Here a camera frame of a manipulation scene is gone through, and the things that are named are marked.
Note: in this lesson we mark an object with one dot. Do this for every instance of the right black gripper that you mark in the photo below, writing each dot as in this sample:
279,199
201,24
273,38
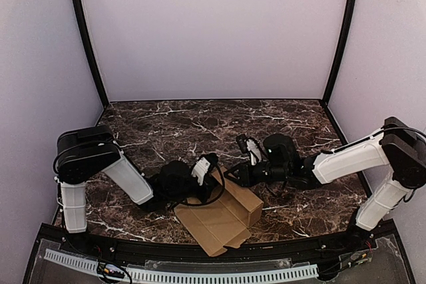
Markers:
248,171

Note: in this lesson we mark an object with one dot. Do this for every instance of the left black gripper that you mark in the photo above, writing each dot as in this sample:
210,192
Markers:
206,189

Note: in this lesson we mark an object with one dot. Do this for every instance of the brown cardboard paper box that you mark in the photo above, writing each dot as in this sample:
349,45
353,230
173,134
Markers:
224,224

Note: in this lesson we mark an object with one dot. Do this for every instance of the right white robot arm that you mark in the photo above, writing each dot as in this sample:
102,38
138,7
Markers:
394,144

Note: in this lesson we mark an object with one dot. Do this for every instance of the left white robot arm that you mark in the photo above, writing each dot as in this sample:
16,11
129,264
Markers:
85,152

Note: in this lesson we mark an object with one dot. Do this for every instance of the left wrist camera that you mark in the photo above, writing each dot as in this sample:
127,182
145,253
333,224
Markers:
203,166

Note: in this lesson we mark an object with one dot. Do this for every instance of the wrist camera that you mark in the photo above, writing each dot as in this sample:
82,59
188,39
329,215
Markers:
251,147
203,166

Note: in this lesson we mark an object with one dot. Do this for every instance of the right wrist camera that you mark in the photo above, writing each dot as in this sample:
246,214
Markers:
251,147

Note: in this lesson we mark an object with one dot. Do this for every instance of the black front rail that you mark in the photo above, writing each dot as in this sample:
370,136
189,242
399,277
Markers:
322,249

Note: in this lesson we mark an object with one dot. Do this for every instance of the right black frame post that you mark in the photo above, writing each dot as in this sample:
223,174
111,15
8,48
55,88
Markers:
339,51

